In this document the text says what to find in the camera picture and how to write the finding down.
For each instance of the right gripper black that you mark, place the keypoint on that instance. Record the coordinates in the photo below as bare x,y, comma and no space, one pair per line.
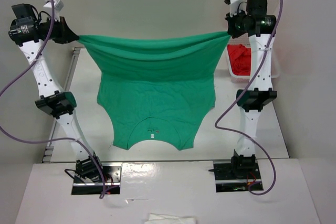
231,30

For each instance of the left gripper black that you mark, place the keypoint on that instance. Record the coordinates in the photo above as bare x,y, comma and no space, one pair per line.
65,34

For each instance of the green tank top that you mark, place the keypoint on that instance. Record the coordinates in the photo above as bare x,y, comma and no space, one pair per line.
156,89

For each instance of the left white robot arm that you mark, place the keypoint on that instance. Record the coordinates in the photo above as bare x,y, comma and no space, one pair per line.
29,33

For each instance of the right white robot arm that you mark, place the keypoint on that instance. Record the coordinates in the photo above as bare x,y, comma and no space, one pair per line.
258,25

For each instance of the red tank top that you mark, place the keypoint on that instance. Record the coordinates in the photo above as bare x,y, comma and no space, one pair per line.
240,59

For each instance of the white plastic basket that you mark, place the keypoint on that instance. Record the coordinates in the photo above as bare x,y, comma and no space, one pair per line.
255,59

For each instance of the white crumpled cloth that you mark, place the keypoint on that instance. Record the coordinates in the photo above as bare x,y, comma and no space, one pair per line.
168,219

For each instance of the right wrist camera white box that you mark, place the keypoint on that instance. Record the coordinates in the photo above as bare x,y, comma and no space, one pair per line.
235,7

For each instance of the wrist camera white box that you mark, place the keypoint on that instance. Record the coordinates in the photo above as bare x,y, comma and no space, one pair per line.
58,5
235,7

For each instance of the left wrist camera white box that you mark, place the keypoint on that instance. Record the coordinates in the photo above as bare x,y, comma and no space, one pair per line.
58,5

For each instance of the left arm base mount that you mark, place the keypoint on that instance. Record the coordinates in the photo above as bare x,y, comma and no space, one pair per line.
85,186

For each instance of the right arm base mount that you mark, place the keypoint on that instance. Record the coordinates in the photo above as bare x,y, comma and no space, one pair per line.
230,179

